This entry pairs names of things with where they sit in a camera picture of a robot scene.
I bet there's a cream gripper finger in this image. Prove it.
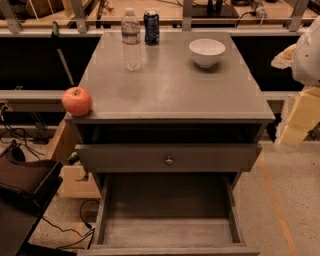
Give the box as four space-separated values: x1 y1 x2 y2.
278 87 320 147
271 44 296 69

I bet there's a clear plastic water bottle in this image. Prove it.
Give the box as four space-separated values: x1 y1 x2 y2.
121 7 141 71

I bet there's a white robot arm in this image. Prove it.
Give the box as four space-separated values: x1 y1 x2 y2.
271 17 320 147

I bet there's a grey wooden drawer cabinet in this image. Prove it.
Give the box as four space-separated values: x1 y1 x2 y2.
64 30 276 256

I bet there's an open grey middle drawer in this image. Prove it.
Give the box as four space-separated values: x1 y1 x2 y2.
78 173 259 256

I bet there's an upper grey drawer with knob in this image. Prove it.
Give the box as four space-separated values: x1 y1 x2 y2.
76 144 262 173

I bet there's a white ceramic bowl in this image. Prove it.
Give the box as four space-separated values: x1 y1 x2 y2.
189 39 226 68

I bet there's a dark blue soda can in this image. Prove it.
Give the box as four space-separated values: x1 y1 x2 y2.
143 10 159 45

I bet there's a red apple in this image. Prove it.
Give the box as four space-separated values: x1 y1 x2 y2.
62 87 92 117

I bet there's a light wooden box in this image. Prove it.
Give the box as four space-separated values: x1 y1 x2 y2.
58 166 101 199

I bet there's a dark brown chair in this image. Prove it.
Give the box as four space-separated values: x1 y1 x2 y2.
0 146 62 256

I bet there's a black floor cable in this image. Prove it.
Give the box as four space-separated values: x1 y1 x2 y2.
41 199 101 250

